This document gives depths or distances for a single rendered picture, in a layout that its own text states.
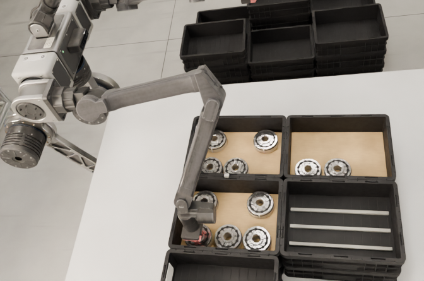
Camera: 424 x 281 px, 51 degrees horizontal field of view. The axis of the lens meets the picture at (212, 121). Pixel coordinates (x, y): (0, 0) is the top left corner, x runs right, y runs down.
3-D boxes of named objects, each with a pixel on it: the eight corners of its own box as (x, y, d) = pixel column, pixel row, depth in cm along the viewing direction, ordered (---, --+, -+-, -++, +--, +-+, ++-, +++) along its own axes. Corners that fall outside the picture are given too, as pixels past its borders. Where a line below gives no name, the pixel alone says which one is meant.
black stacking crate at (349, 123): (286, 192, 178) (283, 178, 169) (288, 132, 195) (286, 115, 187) (392, 196, 169) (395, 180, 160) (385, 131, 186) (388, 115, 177)
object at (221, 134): (200, 148, 194) (200, 147, 193) (206, 129, 199) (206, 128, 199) (223, 149, 191) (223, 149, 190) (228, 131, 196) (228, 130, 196)
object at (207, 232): (182, 248, 167) (182, 247, 167) (187, 223, 173) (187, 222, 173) (209, 250, 165) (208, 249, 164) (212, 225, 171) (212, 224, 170)
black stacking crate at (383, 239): (282, 267, 160) (279, 255, 152) (286, 193, 178) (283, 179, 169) (400, 275, 151) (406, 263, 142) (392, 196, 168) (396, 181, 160)
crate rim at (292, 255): (279, 257, 153) (279, 255, 151) (283, 180, 170) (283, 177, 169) (406, 266, 143) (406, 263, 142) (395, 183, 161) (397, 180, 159)
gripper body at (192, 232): (204, 214, 164) (199, 205, 158) (199, 240, 158) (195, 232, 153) (187, 213, 166) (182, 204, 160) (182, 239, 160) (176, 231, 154)
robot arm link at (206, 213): (181, 185, 155) (175, 199, 147) (213, 184, 153) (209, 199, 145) (185, 213, 160) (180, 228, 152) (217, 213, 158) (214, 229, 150)
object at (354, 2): (312, 52, 314) (311, 14, 287) (309, 24, 332) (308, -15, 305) (371, 47, 306) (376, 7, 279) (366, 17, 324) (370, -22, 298)
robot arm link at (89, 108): (216, 57, 133) (211, 68, 124) (228, 98, 139) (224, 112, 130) (84, 89, 145) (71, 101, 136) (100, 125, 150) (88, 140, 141)
